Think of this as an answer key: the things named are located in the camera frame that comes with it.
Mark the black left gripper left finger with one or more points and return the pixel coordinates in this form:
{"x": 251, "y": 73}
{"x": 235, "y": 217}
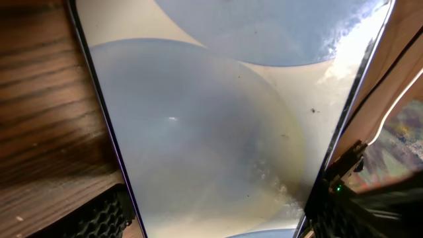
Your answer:
{"x": 105, "y": 216}

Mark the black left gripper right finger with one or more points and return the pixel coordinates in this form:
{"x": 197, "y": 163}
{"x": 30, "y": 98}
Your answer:
{"x": 394, "y": 210}

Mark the Galaxy smartphone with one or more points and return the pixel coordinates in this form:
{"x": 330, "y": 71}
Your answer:
{"x": 223, "y": 114}

